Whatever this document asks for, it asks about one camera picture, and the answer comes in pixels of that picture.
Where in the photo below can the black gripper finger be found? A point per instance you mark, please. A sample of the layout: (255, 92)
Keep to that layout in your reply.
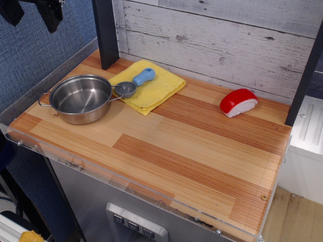
(51, 13)
(11, 11)

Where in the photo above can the blue and grey toy spoon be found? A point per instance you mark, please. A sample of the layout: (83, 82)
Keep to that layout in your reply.
(127, 89)

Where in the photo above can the stainless steel pot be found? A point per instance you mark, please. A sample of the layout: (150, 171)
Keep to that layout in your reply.
(82, 99)

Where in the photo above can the clear acrylic table guard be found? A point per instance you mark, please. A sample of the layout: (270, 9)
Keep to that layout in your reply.
(220, 182)

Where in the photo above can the yellow folded cloth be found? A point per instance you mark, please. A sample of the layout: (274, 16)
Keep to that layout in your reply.
(152, 93)

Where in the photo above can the red and white toy sushi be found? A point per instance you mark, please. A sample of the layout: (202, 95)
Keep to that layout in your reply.
(237, 102)

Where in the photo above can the yellow object bottom left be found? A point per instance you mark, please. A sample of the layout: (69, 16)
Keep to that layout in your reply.
(30, 236)

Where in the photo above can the silver control panel with buttons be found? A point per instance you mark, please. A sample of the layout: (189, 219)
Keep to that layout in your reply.
(121, 216)

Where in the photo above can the white cabinet at right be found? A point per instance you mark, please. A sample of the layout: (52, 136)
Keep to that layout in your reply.
(301, 171)

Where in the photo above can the black vertical post left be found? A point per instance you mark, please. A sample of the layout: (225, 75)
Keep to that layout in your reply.
(106, 32)

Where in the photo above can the black vertical post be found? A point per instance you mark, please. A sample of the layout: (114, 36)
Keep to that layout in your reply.
(106, 32)
(306, 78)

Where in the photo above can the black vertical post right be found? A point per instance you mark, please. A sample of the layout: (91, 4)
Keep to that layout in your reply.
(306, 78)

